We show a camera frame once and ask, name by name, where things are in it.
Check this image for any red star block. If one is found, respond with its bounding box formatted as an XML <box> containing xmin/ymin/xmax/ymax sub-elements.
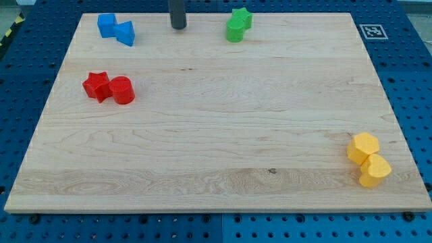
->
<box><xmin>82</xmin><ymin>72</ymin><xmax>112</xmax><ymax>103</ymax></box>

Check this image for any white fiducial marker tag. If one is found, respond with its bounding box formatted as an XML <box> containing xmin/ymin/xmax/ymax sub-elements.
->
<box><xmin>360</xmin><ymin>24</ymin><xmax>388</xmax><ymax>40</ymax></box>

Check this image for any light wooden board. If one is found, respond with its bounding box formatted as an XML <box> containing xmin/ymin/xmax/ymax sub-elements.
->
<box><xmin>5</xmin><ymin>13</ymin><xmax>431</xmax><ymax>214</ymax></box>

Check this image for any green cylinder block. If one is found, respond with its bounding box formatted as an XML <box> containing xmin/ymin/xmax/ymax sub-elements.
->
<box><xmin>226</xmin><ymin>18</ymin><xmax>245</xmax><ymax>43</ymax></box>

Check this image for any yellow hexagon block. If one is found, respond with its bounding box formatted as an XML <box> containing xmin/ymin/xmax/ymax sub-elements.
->
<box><xmin>346</xmin><ymin>132</ymin><xmax>380</xmax><ymax>165</ymax></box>

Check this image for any yellow heart block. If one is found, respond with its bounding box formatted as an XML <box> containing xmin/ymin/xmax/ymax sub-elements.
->
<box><xmin>359</xmin><ymin>154</ymin><xmax>392</xmax><ymax>188</ymax></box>

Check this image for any red cylinder block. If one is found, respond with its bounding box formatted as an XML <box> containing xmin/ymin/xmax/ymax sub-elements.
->
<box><xmin>109</xmin><ymin>76</ymin><xmax>135</xmax><ymax>105</ymax></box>

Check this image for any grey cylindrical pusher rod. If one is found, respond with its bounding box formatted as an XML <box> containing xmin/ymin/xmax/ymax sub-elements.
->
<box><xmin>168</xmin><ymin>0</ymin><xmax>187</xmax><ymax>30</ymax></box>

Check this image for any blue perforated table plate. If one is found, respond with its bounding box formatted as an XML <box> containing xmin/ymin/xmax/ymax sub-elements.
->
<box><xmin>1</xmin><ymin>1</ymin><xmax>431</xmax><ymax>242</ymax></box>

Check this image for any blue cube block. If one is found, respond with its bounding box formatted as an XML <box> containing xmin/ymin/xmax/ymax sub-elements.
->
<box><xmin>97</xmin><ymin>13</ymin><xmax>117</xmax><ymax>38</ymax></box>

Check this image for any blue triangle block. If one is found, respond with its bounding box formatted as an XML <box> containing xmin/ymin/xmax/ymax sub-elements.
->
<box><xmin>113</xmin><ymin>21</ymin><xmax>135</xmax><ymax>47</ymax></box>

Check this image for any green star block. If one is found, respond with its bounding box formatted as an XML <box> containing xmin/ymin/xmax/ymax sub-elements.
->
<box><xmin>232</xmin><ymin>7</ymin><xmax>253</xmax><ymax>30</ymax></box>

